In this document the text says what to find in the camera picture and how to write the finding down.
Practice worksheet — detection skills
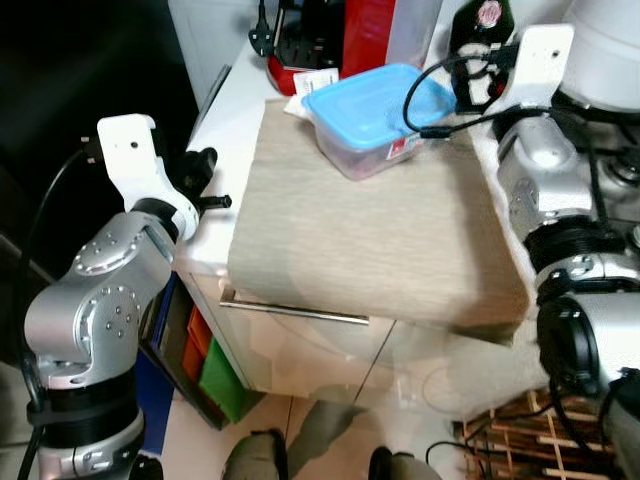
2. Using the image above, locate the black power plug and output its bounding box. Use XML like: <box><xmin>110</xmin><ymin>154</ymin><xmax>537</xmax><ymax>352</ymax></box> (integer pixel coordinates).
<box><xmin>250</xmin><ymin>0</ymin><xmax>283</xmax><ymax>56</ymax></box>

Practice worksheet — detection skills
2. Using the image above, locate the steel cabinet handle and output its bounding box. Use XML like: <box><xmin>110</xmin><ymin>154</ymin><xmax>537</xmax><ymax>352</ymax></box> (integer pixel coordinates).
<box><xmin>220</xmin><ymin>290</ymin><xmax>371</xmax><ymax>327</ymax></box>

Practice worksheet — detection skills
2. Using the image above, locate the black power cable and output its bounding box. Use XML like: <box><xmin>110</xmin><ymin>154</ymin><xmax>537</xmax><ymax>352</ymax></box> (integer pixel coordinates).
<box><xmin>425</xmin><ymin>438</ymin><xmax>473</xmax><ymax>473</ymax></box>

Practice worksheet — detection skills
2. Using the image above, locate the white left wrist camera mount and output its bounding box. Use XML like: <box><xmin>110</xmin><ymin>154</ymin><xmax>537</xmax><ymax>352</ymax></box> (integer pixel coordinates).
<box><xmin>97</xmin><ymin>113</ymin><xmax>199</xmax><ymax>241</ymax></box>

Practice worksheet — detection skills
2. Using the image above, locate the white paper slip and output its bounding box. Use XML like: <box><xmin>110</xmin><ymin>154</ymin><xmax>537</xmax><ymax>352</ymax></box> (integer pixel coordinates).
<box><xmin>284</xmin><ymin>68</ymin><xmax>341</xmax><ymax>119</ymax></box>

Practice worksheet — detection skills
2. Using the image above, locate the wooden slatted rack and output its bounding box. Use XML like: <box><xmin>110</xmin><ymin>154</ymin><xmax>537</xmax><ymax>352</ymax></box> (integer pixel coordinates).
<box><xmin>455</xmin><ymin>385</ymin><xmax>621</xmax><ymax>480</ymax></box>

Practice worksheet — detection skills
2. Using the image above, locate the red black kitchen appliance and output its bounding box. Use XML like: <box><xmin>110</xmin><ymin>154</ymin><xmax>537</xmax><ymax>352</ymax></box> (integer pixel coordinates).
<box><xmin>265</xmin><ymin>0</ymin><xmax>346</xmax><ymax>96</ymax></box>

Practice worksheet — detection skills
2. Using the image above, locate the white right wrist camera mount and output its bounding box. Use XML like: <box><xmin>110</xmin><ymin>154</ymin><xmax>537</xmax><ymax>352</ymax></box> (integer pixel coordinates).
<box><xmin>488</xmin><ymin>24</ymin><xmax>577</xmax><ymax>126</ymax></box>

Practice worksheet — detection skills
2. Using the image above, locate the beige woven table runner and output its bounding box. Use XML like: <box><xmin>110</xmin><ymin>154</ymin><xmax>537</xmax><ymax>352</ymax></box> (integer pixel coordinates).
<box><xmin>228</xmin><ymin>98</ymin><xmax>531</xmax><ymax>336</ymax></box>

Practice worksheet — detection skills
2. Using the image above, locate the grey robot leg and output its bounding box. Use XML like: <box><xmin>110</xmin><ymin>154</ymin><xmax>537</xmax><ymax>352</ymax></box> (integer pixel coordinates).
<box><xmin>222</xmin><ymin>428</ymin><xmax>291</xmax><ymax>480</ymax></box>
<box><xmin>368</xmin><ymin>445</ymin><xmax>446</xmax><ymax>480</ymax></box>

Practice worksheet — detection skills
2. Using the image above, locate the grey robot right leg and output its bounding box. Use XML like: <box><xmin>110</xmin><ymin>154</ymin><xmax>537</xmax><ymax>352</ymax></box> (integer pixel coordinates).
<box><xmin>368</xmin><ymin>445</ymin><xmax>446</xmax><ymax>480</ymax></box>

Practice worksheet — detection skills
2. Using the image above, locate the red clear pitcher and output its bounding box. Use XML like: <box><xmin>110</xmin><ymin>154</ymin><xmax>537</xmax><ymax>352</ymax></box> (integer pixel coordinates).
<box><xmin>340</xmin><ymin>0</ymin><xmax>441</xmax><ymax>81</ymax></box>

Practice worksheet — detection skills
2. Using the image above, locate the black shelf frame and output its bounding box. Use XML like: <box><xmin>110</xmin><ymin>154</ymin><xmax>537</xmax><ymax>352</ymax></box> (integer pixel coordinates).
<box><xmin>140</xmin><ymin>268</ymin><xmax>251</xmax><ymax>431</ymax></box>

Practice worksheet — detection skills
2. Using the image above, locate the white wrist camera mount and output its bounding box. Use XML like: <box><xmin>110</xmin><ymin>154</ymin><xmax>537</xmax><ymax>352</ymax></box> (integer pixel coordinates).
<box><xmin>97</xmin><ymin>113</ymin><xmax>199</xmax><ymax>241</ymax></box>
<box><xmin>488</xmin><ymin>24</ymin><xmax>577</xmax><ymax>126</ymax></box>

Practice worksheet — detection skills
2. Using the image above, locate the grey robot left leg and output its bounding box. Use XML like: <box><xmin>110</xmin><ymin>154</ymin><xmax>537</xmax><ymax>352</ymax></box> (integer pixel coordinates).
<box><xmin>222</xmin><ymin>428</ymin><xmax>291</xmax><ymax>480</ymax></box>

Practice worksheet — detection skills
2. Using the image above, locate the black bottle round logo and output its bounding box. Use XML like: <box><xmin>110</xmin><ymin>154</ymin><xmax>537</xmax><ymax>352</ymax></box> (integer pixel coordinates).
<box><xmin>448</xmin><ymin>0</ymin><xmax>521</xmax><ymax>51</ymax></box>

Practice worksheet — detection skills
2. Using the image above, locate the green storage bin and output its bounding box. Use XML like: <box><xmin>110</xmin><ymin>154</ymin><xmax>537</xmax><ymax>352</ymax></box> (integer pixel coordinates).
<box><xmin>200</xmin><ymin>338</ymin><xmax>253</xmax><ymax>426</ymax></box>

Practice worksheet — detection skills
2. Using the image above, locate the white rice cooker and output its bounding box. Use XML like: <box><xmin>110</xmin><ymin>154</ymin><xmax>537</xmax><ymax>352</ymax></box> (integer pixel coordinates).
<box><xmin>555</xmin><ymin>0</ymin><xmax>640</xmax><ymax>113</ymax></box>

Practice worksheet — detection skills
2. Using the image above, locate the blue storage bin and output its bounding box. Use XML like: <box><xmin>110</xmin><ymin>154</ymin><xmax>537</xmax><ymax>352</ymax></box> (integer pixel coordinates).
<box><xmin>135</xmin><ymin>275</ymin><xmax>178</xmax><ymax>458</ymax></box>

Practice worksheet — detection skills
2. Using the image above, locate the blue lid food container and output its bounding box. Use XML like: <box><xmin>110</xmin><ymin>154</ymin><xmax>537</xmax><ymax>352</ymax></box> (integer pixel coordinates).
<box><xmin>300</xmin><ymin>63</ymin><xmax>459</xmax><ymax>181</ymax></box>

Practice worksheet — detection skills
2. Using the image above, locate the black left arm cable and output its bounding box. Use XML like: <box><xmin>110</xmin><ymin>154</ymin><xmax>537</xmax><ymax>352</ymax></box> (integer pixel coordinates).
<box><xmin>15</xmin><ymin>148</ymin><xmax>101</xmax><ymax>480</ymax></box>

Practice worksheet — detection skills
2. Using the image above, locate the orange storage bin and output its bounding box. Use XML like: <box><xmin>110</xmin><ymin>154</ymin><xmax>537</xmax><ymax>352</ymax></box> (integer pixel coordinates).
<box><xmin>185</xmin><ymin>305</ymin><xmax>214</xmax><ymax>386</ymax></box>

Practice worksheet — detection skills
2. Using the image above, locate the steel gas stove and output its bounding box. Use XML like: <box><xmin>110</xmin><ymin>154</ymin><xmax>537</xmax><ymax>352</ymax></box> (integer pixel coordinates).
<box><xmin>560</xmin><ymin>100</ymin><xmax>640</xmax><ymax>226</ymax></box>

